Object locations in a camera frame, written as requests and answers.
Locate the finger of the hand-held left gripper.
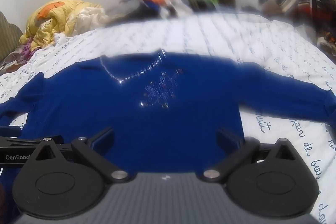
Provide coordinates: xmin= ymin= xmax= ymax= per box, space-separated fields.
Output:
xmin=0 ymin=135 xmax=65 ymax=147

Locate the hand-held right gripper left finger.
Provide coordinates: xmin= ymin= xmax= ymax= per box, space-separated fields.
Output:
xmin=34 ymin=127 xmax=130 ymax=183

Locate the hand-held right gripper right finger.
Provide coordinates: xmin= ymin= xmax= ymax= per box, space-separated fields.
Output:
xmin=203 ymin=128 xmax=297 ymax=182

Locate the blue rhinestone sweater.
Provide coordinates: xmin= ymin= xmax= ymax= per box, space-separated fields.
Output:
xmin=0 ymin=48 xmax=336 ymax=188

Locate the purple cloth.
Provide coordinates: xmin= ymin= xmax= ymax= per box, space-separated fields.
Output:
xmin=20 ymin=44 xmax=34 ymax=62

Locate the white script-printed bedspread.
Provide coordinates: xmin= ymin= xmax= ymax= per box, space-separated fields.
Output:
xmin=0 ymin=10 xmax=336 ymax=224

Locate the olive upholstered headboard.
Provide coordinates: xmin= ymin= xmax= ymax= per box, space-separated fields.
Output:
xmin=0 ymin=11 xmax=24 ymax=62

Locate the yellow cartoon blanket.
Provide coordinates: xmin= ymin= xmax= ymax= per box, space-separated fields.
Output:
xmin=20 ymin=0 xmax=109 ymax=52

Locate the dark cloth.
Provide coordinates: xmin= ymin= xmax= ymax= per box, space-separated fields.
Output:
xmin=109 ymin=0 xmax=160 ymax=22

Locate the red object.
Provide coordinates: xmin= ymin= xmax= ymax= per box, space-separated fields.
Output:
xmin=291 ymin=2 xmax=326 ymax=28

